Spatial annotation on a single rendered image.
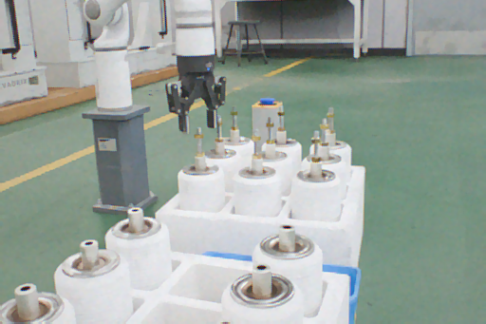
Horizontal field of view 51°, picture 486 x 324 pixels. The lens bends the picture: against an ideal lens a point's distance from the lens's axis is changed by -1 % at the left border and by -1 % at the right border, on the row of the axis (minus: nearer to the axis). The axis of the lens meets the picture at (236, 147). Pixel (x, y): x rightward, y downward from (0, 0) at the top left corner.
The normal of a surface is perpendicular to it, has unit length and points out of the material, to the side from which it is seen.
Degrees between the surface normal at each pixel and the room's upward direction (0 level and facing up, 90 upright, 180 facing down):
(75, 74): 90
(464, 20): 90
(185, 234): 90
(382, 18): 90
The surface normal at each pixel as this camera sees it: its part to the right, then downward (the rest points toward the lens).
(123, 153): 0.37, 0.17
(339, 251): -0.29, 0.26
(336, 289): -0.04, -0.97
